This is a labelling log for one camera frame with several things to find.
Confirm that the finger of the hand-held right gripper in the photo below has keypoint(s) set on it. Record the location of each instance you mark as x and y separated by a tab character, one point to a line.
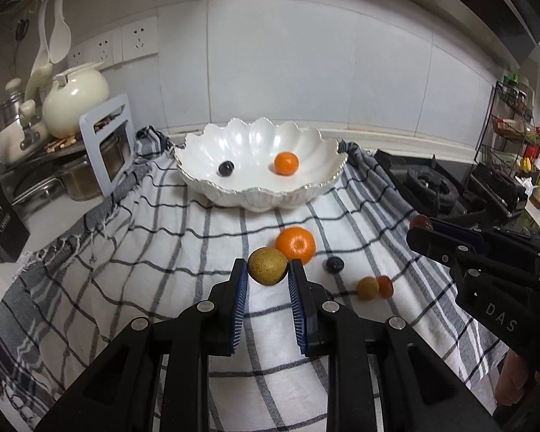
436	247
463	234

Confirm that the black gas stove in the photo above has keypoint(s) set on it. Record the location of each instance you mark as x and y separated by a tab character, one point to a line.
432	184

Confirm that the orange mandarin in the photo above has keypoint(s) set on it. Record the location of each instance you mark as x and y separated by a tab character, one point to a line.
296	245
286	163

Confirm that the dark plum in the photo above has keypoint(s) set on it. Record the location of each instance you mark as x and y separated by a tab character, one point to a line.
226	168
335	264

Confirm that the person's right hand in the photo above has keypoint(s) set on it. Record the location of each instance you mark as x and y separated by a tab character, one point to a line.
515	378

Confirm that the round kiwi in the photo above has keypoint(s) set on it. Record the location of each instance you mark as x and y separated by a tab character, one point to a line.
267	266

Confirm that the red grape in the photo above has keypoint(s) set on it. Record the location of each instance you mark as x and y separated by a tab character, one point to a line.
386	287
420	222

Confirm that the steel pot with cream knob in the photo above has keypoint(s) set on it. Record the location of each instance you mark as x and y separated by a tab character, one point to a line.
13	110

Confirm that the cream ceramic teapot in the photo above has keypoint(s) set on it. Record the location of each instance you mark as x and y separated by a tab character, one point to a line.
74	99

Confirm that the white rice paddle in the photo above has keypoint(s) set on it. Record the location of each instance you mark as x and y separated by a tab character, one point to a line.
59	38

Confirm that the tan longan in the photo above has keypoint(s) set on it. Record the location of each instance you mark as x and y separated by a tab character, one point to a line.
368	289

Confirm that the white metal rack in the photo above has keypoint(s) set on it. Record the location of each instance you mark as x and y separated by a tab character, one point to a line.
112	108

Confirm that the white scalloped ceramic bowl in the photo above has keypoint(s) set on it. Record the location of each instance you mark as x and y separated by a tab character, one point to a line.
252	144

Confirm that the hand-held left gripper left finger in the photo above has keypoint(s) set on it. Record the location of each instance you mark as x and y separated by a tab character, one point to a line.
239	306

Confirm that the small white pot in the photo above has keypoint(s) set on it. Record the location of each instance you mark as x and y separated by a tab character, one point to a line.
20	141

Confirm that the steel range hood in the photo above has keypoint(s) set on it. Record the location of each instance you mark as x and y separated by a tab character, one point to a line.
499	9

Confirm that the wooden chopsticks bundle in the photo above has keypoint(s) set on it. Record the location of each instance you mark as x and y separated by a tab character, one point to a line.
60	145

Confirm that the steel cooking pot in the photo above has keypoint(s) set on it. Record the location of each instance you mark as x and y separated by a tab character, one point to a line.
78	180

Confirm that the glass pot lid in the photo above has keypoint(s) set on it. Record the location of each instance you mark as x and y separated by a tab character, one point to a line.
36	191

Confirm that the white wall socket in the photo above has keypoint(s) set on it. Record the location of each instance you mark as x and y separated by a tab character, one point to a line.
139	38
80	57
107	49

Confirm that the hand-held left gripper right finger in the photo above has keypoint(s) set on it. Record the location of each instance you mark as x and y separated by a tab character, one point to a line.
298	310

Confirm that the white ladle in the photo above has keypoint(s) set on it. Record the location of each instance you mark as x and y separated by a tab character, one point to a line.
39	67

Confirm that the black knife block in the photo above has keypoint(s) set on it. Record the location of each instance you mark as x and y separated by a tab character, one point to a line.
0	225

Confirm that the checked grey white cloth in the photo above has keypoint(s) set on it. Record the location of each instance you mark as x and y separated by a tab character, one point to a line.
162	243

